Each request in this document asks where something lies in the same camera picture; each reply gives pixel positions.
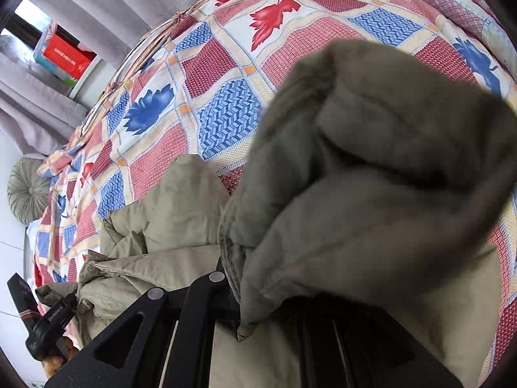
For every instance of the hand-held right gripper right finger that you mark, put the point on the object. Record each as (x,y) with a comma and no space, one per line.
(363,351)

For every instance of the person's left hand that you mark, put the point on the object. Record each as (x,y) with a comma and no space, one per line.
(54,365)

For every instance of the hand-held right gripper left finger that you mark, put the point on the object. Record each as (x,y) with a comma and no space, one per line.
(206,291)

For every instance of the red box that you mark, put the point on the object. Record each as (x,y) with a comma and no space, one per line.
(64,54)

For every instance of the khaki puffer jacket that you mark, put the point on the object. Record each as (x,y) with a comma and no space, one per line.
(383,169)

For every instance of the leaf print patchwork quilt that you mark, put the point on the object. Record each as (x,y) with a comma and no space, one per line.
(226,109)

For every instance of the grey curtain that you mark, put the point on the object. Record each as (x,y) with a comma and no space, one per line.
(32,105)
(121,4)

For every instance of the round green cushion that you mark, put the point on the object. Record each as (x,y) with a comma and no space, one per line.
(28,190)

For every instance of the pink floral quilt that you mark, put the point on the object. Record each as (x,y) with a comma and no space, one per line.
(456,0)

